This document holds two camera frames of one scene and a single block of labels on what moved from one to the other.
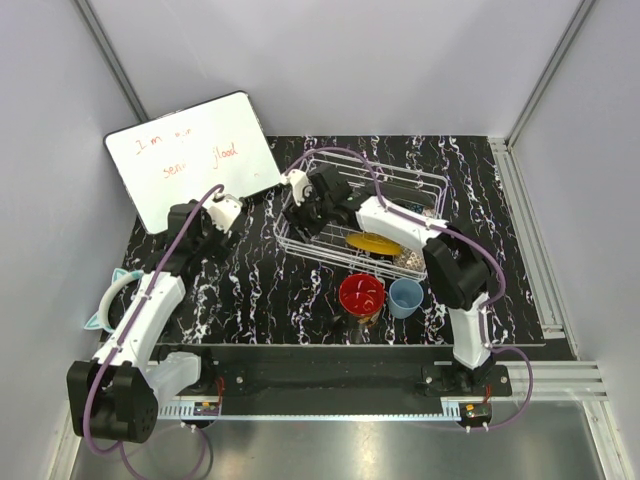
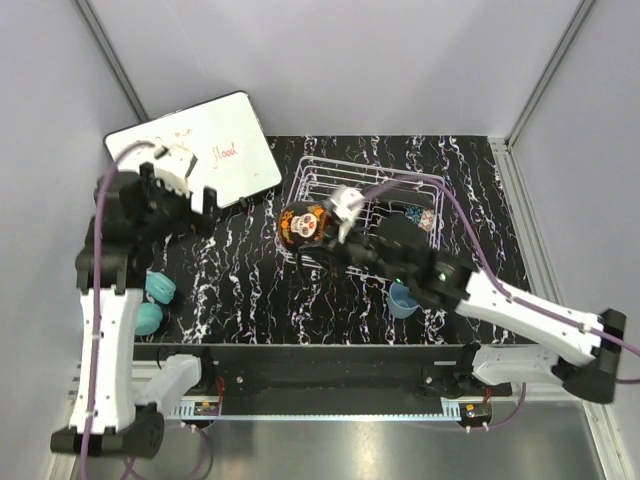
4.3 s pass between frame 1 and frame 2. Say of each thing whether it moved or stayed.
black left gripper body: moved
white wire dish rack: stayed
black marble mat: stayed
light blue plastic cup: stayed
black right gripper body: moved
